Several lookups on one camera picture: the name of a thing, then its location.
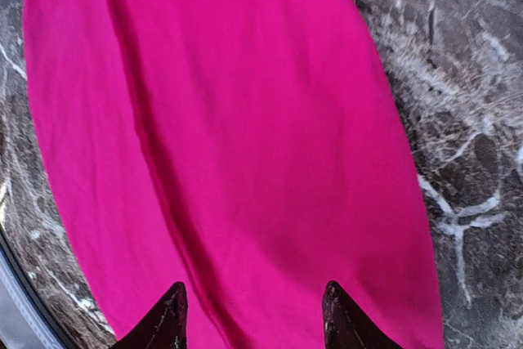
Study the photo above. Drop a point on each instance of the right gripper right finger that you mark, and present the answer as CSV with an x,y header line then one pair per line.
x,y
346,326

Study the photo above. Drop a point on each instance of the red t-shirt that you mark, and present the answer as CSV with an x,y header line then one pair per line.
x,y
250,149

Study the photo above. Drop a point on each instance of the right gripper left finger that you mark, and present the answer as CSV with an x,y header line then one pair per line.
x,y
164,325

